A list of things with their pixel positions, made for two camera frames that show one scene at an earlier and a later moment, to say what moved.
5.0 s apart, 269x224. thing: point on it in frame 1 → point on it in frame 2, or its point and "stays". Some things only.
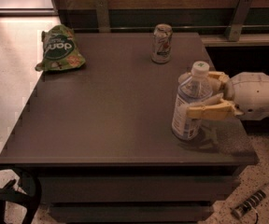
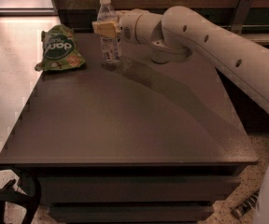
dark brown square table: x=100 y=137 stays
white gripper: x=254 y=95 → x=127 y=26
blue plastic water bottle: x=194 y=88 → x=109 y=46
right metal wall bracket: x=240 y=15 stays
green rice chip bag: x=60 y=49 stays
